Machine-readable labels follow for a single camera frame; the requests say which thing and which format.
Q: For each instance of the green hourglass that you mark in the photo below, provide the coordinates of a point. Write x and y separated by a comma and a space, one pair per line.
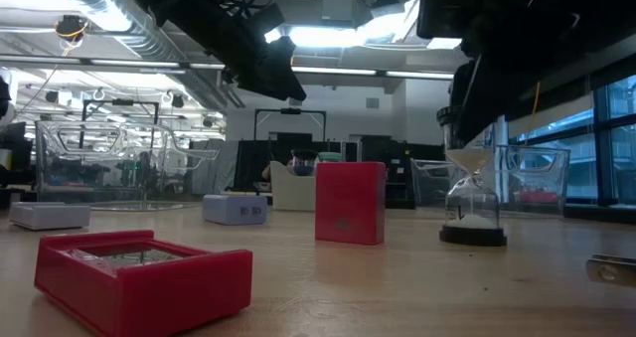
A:
329, 156

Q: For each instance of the black background rig frame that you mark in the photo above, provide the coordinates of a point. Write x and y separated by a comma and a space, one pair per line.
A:
290, 111

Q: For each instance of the grey plastic bin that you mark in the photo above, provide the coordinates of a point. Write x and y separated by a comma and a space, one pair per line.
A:
293, 193

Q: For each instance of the small white digital display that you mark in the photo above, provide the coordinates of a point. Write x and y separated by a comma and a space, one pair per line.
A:
49, 217

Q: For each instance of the grey wall vent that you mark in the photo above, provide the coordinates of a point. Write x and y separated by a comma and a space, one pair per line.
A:
372, 103

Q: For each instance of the black hourglass white sand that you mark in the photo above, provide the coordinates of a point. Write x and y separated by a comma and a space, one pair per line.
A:
472, 203

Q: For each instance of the small red digital display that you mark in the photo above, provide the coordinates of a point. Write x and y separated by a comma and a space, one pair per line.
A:
149, 297

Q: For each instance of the black hourglass purple sand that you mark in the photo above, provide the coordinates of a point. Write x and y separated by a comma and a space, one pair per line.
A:
304, 164

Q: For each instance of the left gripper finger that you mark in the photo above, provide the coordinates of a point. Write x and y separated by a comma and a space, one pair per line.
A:
275, 78

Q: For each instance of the ceiling tube light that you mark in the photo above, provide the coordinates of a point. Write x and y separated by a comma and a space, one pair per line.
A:
333, 71
417, 74

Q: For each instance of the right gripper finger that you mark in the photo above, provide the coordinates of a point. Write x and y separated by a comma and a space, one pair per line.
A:
461, 86
489, 93

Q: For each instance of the lavender wall charger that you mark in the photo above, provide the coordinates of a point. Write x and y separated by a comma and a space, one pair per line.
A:
233, 210

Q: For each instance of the red background object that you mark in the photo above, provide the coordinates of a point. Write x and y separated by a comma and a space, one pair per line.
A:
536, 197

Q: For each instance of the silver round air duct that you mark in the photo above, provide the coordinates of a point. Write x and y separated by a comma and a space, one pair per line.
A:
144, 44

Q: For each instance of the clear plastic bin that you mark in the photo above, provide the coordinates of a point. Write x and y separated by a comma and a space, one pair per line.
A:
45, 153
556, 178

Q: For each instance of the black partition screens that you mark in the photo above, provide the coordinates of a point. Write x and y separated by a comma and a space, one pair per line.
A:
402, 163

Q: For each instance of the dark window frame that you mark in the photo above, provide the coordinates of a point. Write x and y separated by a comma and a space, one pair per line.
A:
601, 143

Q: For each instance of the grey ceiling box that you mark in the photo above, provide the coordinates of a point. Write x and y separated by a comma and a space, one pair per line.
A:
338, 6

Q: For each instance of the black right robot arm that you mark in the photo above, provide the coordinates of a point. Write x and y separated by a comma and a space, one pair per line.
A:
596, 9

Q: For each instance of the red wall charger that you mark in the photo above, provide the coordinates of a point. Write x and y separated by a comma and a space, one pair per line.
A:
350, 203
611, 271

